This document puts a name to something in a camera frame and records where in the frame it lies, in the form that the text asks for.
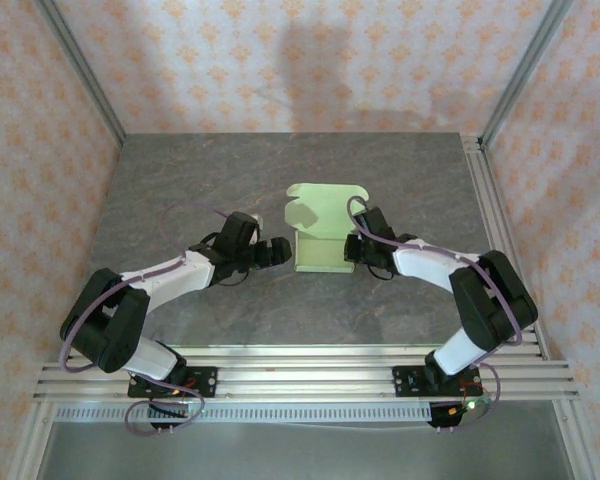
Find light green paper box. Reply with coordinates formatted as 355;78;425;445
283;182;370;275

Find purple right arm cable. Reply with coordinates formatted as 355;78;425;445
346;195;525;432

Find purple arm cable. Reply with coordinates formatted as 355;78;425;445
346;195;525;432
59;202;231;437

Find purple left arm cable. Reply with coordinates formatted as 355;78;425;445
59;202;231;437

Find aluminium frame rail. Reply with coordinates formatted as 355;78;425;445
32;361;581;402
61;343;549;362
461;135;550;362

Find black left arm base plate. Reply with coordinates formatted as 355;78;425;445
127;366;219;399

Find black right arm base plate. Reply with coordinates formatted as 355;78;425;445
391;366;484;399

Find white slotted cable duct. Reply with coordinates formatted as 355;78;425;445
53;404;432;424

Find aluminium frame post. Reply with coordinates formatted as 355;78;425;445
478;0;575;147
553;400;597;480
33;0;127;147
8;400;57;480

